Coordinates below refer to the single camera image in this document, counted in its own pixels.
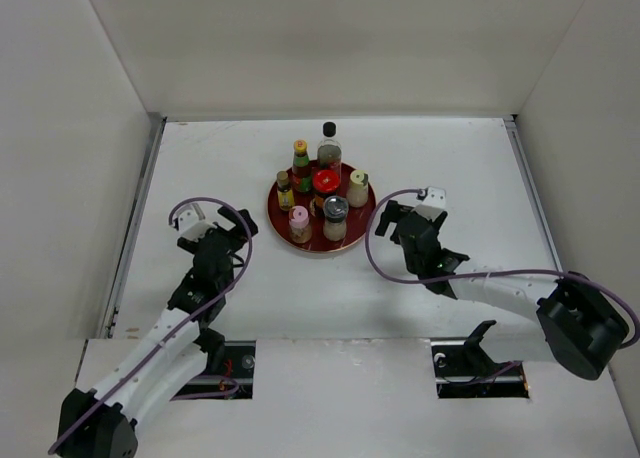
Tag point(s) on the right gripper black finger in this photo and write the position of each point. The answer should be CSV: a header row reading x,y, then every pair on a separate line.
x,y
394,213
440,220

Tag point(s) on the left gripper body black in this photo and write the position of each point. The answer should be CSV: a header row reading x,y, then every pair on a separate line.
x,y
237,236

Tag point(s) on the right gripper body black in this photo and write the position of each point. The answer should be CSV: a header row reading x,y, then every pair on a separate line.
x,y
412,264

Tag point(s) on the green lid spice shaker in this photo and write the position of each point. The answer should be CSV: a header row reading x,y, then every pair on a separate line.
x,y
358,189

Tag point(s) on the grey lid salt grinder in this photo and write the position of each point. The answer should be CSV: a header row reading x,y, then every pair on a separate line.
x,y
335,210

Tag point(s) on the red lid sauce jar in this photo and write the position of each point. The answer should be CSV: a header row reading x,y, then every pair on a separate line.
x,y
326,183

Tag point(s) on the yellow label small bottle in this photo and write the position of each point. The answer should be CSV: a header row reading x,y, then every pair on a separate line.
x,y
284,190

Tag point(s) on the tall dark vinegar bottle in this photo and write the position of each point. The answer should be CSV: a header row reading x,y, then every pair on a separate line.
x,y
329,151

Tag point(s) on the pink lid spice shaker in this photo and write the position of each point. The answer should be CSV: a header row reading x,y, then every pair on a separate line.
x,y
300,230

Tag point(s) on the green label chili sauce bottle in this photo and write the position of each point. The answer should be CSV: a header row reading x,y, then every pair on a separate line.
x,y
301,167

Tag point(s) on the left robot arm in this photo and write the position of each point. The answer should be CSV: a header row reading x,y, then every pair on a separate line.
x,y
106,420

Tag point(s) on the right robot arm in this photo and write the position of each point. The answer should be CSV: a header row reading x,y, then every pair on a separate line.
x,y
583,323

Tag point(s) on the red round tray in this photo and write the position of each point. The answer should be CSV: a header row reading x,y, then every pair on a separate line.
x,y
356,221

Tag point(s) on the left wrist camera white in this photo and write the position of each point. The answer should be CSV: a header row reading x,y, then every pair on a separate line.
x,y
190,222

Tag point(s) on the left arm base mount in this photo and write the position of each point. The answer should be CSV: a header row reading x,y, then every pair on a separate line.
x,y
229,372

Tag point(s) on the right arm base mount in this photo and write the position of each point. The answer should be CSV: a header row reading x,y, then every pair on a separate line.
x,y
463,370

